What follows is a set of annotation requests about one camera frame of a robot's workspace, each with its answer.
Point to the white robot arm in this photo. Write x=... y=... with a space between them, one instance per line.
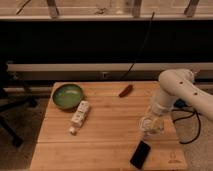
x=174 y=84

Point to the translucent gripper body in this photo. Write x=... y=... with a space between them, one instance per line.
x=151 y=121

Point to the black smartphone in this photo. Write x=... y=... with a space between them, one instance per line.
x=140 y=155

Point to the black office chair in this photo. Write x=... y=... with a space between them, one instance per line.
x=6 y=78

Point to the green bowl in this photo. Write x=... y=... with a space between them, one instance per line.
x=67 y=96

